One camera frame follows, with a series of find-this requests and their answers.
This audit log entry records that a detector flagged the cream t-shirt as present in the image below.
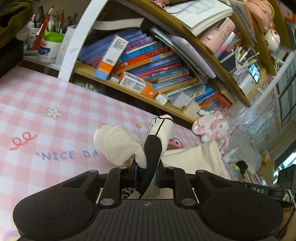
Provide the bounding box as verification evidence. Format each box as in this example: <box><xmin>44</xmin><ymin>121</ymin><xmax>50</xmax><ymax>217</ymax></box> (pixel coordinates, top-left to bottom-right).
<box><xmin>93</xmin><ymin>115</ymin><xmax>230</xmax><ymax>199</ymax></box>

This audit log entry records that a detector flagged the pink white bunny plush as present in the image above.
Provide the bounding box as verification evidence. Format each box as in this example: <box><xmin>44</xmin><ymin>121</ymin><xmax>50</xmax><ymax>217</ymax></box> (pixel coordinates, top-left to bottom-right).
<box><xmin>192</xmin><ymin>109</ymin><xmax>235</xmax><ymax>150</ymax></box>

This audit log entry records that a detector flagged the pastel sticky note cube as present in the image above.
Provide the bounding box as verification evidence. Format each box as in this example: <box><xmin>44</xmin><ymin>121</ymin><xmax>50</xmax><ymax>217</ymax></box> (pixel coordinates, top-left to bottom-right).
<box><xmin>170</xmin><ymin>90</ymin><xmax>193</xmax><ymax>110</ymax></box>

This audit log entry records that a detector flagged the white phone charger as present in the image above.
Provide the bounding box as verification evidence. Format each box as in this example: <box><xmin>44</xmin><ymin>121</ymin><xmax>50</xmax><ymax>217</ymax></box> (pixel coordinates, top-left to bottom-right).
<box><xmin>156</xmin><ymin>93</ymin><xmax>169</xmax><ymax>105</ymax></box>

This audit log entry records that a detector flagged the pink checkered table mat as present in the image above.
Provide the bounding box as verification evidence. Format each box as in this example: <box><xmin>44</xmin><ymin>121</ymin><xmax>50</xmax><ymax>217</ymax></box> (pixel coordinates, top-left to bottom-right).
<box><xmin>0</xmin><ymin>66</ymin><xmax>243</xmax><ymax>241</ymax></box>

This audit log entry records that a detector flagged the lying orange white box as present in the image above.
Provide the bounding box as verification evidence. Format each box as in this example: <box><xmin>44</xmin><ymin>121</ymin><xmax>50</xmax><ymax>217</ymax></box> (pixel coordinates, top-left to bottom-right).
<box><xmin>119</xmin><ymin>72</ymin><xmax>157</xmax><ymax>98</ymax></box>

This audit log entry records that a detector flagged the white wooden bookshelf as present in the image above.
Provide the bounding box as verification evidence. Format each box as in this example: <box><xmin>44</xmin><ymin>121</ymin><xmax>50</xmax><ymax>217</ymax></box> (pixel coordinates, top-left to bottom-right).
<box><xmin>23</xmin><ymin>0</ymin><xmax>296</xmax><ymax>125</ymax></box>

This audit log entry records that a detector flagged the row of colourful books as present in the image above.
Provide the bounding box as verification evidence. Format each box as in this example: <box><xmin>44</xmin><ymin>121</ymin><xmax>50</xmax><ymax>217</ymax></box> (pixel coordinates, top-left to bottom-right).
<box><xmin>78</xmin><ymin>18</ymin><xmax>235</xmax><ymax>111</ymax></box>

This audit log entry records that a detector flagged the white tablet on books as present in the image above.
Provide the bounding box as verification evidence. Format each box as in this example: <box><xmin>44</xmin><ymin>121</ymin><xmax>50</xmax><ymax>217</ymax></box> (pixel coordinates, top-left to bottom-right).
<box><xmin>168</xmin><ymin>34</ymin><xmax>216</xmax><ymax>79</ymax></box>

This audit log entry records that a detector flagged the tall orange white box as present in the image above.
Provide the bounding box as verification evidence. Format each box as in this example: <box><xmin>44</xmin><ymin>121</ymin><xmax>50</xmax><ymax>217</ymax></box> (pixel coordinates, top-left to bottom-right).
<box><xmin>94</xmin><ymin>35</ymin><xmax>128</xmax><ymax>80</ymax></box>

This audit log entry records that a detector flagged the white green-lid pen tub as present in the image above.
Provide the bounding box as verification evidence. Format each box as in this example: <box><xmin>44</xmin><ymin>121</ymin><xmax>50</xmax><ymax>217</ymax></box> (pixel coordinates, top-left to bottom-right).
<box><xmin>37</xmin><ymin>32</ymin><xmax>64</xmax><ymax>64</ymax></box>

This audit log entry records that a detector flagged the pink pencil case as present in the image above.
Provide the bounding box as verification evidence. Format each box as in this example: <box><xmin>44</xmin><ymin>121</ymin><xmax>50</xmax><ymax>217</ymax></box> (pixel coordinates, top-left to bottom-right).
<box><xmin>199</xmin><ymin>18</ymin><xmax>236</xmax><ymax>54</ymax></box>

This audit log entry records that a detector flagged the peach doll figurine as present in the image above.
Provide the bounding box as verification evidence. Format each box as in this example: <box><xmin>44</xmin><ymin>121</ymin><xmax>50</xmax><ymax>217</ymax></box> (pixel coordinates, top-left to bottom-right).
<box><xmin>245</xmin><ymin>0</ymin><xmax>280</xmax><ymax>53</ymax></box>

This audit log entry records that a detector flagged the olive green garment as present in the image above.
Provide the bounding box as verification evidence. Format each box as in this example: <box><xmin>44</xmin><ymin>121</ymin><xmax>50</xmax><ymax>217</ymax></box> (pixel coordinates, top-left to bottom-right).
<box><xmin>0</xmin><ymin>0</ymin><xmax>34</xmax><ymax>48</ymax></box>

